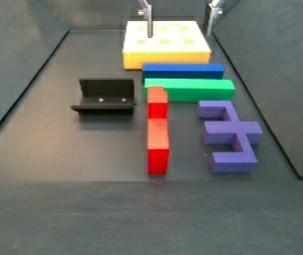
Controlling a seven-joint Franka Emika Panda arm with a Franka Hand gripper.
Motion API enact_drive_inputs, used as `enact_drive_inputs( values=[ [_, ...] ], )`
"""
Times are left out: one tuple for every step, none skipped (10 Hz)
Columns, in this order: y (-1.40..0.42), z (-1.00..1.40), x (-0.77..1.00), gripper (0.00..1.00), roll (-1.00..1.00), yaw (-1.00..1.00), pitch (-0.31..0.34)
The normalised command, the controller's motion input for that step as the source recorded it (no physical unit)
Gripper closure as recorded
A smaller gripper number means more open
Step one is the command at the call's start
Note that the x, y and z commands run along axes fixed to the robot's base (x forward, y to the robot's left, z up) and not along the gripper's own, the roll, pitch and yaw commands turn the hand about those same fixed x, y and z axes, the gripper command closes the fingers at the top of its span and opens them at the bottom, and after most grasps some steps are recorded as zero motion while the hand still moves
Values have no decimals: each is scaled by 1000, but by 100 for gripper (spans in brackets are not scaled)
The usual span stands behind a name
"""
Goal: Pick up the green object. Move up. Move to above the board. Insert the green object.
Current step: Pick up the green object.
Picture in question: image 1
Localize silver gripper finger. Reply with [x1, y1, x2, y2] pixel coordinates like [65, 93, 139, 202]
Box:
[207, 0, 224, 34]
[139, 0, 152, 38]

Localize green rectangular block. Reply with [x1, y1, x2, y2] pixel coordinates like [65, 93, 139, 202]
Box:
[144, 78, 235, 103]

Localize yellow slotted board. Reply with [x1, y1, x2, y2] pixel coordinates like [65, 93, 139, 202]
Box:
[123, 21, 211, 70]

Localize blue rectangular block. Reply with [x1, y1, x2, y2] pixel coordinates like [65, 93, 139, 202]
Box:
[143, 64, 224, 80]

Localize purple branched block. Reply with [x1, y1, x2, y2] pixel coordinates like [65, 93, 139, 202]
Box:
[198, 101, 263, 173]

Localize red stepped block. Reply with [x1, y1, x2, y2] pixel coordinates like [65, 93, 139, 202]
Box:
[148, 87, 169, 175]

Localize black angle bracket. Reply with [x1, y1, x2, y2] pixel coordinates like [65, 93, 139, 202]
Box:
[72, 78, 136, 113]

